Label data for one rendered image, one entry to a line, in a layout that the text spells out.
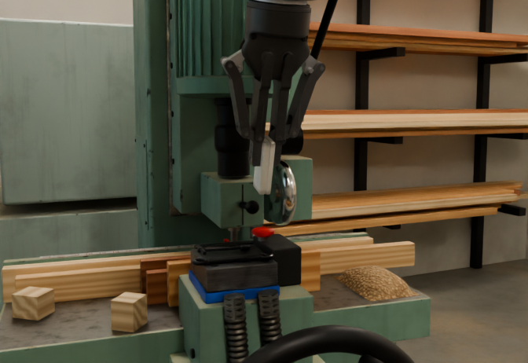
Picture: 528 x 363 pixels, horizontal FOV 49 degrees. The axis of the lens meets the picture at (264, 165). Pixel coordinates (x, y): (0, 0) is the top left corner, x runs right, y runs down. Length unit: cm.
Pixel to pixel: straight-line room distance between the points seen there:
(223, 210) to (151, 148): 25
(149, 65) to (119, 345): 51
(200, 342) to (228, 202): 26
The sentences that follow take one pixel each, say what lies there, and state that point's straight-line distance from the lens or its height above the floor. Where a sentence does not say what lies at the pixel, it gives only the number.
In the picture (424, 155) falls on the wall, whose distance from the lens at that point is 407.
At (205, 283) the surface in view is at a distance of 68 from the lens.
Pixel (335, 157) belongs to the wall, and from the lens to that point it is 367.
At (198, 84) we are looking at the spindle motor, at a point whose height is 121.
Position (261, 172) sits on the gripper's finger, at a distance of 72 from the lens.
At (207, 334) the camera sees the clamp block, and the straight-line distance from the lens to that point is 68.
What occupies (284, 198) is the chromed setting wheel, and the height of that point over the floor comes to 102.
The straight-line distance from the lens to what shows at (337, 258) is 99.
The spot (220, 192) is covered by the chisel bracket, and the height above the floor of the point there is 106.
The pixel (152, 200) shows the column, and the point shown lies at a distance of 108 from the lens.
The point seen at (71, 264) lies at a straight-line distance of 91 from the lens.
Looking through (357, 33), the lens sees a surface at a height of 155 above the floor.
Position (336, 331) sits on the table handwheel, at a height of 95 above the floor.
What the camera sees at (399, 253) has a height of 93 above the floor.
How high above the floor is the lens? 119
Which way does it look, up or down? 6 degrees down
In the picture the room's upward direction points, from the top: straight up
